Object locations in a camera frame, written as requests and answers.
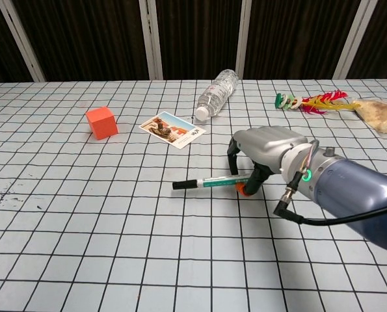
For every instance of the green white marker pen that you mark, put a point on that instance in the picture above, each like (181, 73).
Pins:
(219, 182)

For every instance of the white metal frame post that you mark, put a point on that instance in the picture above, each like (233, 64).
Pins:
(151, 42)
(354, 42)
(246, 42)
(21, 42)

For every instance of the red yellow feather shuttlecock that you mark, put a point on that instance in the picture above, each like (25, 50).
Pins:
(320, 99)

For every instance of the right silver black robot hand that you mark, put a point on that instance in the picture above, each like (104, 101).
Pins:
(268, 144)

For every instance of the right blue grey robot arm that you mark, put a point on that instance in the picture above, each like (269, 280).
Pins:
(359, 195)

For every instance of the clear plastic water bottle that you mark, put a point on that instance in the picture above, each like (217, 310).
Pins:
(217, 92)

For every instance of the white black checked tablecloth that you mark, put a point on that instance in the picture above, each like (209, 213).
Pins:
(115, 260)

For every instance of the orange cube block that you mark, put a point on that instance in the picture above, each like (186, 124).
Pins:
(102, 125)

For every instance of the photo postcard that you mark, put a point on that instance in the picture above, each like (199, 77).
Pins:
(170, 130)

